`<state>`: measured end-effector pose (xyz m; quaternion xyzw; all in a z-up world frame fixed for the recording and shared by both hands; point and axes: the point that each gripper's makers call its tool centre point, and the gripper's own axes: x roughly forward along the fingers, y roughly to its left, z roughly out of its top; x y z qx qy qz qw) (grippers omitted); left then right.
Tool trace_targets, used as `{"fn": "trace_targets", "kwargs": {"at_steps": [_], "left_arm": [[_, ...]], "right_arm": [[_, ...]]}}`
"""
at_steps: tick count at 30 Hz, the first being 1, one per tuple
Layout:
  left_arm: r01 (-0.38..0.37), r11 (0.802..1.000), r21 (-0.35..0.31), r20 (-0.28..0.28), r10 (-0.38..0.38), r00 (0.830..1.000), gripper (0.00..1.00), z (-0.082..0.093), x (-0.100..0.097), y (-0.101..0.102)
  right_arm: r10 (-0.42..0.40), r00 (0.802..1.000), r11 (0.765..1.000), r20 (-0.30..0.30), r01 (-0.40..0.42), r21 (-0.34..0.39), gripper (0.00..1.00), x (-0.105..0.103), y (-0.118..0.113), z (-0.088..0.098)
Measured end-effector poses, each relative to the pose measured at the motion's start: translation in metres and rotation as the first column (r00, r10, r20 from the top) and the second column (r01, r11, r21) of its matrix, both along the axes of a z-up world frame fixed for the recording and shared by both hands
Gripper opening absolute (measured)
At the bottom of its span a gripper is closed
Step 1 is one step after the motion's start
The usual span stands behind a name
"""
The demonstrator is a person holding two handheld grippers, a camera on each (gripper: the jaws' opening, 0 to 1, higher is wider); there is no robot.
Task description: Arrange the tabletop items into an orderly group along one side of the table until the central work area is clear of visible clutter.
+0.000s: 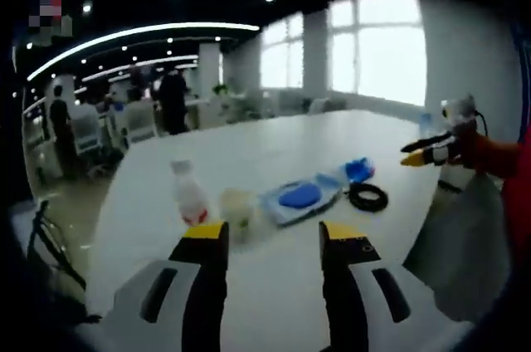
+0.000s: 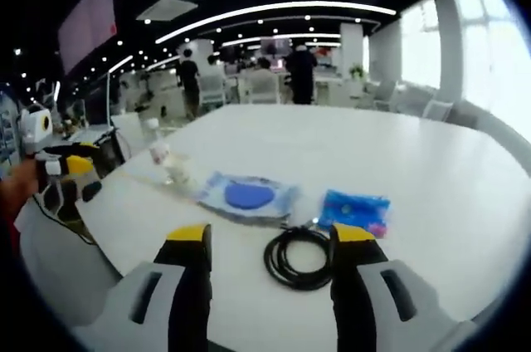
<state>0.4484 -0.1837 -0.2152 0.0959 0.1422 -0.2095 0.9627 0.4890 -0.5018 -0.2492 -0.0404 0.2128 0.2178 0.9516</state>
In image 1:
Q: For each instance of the white table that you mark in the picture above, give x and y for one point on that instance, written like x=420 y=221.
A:
x=269 y=140

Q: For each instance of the clear packet with blue pad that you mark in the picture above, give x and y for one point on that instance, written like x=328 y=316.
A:
x=300 y=198

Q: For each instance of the clear plastic bottle red label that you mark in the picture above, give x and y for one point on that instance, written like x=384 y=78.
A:
x=188 y=194

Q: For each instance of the curved ceiling light strip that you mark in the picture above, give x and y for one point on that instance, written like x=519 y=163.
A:
x=124 y=34

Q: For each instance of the person's right hand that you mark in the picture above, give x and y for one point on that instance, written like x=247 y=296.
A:
x=471 y=148

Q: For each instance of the large bright window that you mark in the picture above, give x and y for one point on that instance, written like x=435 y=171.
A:
x=282 y=53
x=386 y=49

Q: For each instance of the row of grey chairs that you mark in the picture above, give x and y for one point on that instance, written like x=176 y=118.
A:
x=290 y=105

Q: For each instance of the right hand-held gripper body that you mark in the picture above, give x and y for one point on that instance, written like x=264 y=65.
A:
x=458 y=109

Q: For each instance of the blue tissue packet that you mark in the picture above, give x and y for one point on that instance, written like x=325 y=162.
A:
x=359 y=169

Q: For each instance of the white printed paper cup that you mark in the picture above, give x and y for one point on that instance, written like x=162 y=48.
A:
x=238 y=211

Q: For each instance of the white office chair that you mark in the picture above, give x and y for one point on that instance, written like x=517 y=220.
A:
x=86 y=136
x=140 y=121

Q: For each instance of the green potted plant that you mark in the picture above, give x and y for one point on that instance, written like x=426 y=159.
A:
x=220 y=89

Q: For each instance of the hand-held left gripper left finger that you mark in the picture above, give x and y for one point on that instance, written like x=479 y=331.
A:
x=207 y=294

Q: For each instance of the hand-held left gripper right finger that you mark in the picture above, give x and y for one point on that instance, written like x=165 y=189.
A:
x=344 y=298

